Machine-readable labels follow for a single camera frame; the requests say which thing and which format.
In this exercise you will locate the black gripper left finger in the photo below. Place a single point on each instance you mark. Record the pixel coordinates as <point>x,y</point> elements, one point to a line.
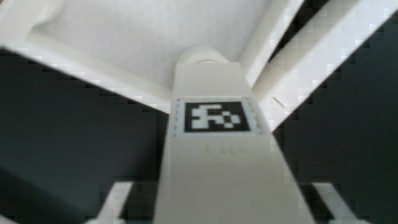
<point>115,205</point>

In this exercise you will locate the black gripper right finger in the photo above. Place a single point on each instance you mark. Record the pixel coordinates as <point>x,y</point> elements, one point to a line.
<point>328,205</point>

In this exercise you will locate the white desk leg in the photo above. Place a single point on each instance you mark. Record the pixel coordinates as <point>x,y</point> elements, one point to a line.
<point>227,182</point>

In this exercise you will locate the white desk top tray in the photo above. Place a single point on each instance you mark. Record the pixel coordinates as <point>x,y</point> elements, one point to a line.
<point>113,40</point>

